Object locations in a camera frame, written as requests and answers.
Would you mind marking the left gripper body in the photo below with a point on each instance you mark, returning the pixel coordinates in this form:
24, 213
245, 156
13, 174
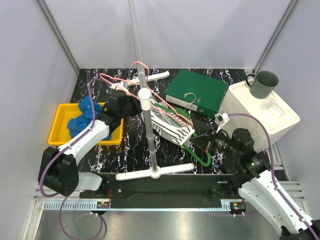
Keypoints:
131, 108

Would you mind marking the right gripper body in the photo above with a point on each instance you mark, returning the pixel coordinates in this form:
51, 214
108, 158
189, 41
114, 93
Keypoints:
219, 142

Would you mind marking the pink wire hanger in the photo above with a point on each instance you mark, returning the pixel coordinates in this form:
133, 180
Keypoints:
104, 77

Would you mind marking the green plastic hanger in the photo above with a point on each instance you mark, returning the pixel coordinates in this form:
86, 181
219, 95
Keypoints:
203, 163

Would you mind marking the striped tank top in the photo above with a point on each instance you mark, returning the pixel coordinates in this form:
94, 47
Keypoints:
169, 125

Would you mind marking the blue tank top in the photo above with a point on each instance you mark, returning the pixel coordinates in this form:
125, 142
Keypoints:
78, 124

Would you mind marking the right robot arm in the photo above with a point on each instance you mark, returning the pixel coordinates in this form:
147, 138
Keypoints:
253, 180

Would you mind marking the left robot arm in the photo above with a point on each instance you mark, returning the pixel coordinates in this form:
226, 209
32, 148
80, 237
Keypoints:
59, 166

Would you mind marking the grey clothes stand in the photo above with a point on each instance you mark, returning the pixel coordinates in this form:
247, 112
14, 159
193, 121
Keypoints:
144, 94

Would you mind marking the white foam box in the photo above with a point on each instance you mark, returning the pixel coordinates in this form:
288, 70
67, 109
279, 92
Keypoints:
273, 112

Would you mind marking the grey mug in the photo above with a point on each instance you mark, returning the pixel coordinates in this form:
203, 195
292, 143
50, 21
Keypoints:
261, 84

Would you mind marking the yellow plastic tray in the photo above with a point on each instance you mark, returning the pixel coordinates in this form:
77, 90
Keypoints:
59, 133

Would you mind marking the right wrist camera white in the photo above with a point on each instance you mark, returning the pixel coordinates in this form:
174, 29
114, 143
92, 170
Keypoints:
221, 118

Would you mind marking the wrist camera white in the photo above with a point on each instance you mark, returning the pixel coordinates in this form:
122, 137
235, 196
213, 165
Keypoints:
104, 108
221, 118

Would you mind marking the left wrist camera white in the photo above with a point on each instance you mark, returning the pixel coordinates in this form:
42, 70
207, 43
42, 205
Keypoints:
104, 108

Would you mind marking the green ring binder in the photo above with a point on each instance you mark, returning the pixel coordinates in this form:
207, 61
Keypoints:
196, 92

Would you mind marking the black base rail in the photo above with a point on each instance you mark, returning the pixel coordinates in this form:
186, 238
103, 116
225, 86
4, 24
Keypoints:
204, 192

